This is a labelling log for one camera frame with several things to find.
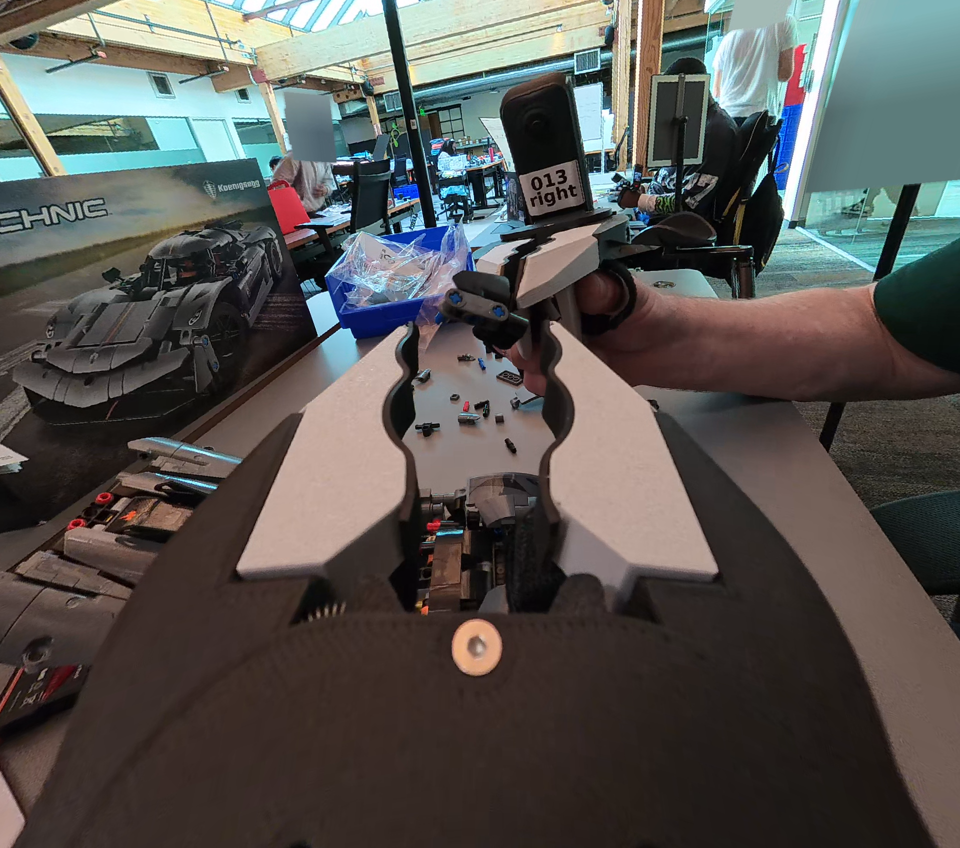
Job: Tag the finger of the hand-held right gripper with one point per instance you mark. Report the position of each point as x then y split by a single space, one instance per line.
559 267
499 259

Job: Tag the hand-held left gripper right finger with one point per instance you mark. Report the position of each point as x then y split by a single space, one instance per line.
630 488

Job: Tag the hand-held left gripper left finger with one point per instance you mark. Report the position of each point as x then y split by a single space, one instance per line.
330 488

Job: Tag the black lego piece blue pins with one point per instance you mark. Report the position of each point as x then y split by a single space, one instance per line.
472 304

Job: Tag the grey lego car model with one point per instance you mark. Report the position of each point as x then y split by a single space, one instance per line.
97 548

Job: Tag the person's right forearm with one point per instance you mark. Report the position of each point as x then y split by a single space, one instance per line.
772 345

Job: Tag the scattered small lego pieces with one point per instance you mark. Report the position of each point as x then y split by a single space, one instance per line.
510 378

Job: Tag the lego car set box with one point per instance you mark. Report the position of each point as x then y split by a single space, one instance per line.
150 248

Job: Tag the person's right hand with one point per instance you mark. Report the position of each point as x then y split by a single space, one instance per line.
600 360

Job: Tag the slanted white board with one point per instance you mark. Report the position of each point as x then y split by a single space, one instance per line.
495 139

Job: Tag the white whiteboard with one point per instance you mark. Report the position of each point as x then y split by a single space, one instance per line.
592 113

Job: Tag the pile of clear plastic bags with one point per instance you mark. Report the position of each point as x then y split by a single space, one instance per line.
390 270

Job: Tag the black office chair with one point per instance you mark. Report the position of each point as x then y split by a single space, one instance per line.
679 229
373 188

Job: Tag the grey board on stand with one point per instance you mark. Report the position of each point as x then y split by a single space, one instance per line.
679 117

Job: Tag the blue plastic bin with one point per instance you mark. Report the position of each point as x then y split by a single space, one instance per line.
375 323

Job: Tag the wooden office desk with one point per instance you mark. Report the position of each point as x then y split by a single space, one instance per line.
330 229

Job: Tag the wooden support column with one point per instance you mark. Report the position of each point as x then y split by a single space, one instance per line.
651 0

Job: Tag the black metal pole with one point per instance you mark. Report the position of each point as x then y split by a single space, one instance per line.
394 38

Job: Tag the black backpack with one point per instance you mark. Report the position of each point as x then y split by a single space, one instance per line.
761 225

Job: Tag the red bag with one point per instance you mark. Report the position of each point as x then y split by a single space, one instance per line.
289 207

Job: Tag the teal chair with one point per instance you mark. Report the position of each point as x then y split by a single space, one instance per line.
919 540

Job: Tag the white wall vent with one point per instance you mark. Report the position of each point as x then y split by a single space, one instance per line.
588 60

